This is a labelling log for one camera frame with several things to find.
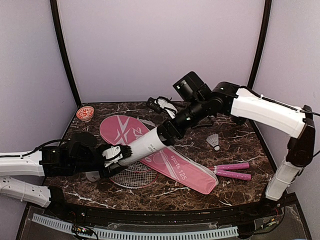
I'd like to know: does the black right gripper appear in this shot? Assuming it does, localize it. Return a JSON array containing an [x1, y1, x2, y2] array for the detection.
[[150, 96, 209, 145]]

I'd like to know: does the clear plastic tube lid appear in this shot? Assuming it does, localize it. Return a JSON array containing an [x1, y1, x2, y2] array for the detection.
[[85, 171, 101, 183]]

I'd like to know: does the white cardboard shuttlecock tube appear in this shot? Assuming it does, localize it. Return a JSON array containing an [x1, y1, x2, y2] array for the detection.
[[118, 127, 167, 166]]

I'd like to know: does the pink racket cover bag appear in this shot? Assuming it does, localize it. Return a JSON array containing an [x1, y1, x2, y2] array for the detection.
[[99, 115, 219, 195]]

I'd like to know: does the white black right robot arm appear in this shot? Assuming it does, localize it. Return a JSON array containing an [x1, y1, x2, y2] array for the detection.
[[157, 71, 316, 217]]

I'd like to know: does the red white patterned bowl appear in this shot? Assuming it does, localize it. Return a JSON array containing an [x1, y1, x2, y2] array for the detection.
[[76, 106, 95, 122]]

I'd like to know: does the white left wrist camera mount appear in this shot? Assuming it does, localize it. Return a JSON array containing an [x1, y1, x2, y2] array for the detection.
[[102, 144, 133, 168]]

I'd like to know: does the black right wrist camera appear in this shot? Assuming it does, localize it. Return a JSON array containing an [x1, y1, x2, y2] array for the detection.
[[146, 96, 178, 119]]

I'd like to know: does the grey slotted cable duct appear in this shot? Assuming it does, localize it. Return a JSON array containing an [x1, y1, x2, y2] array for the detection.
[[31, 213, 239, 240]]

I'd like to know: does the black front table rail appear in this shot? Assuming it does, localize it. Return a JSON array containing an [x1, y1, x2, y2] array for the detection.
[[44, 190, 298, 226]]

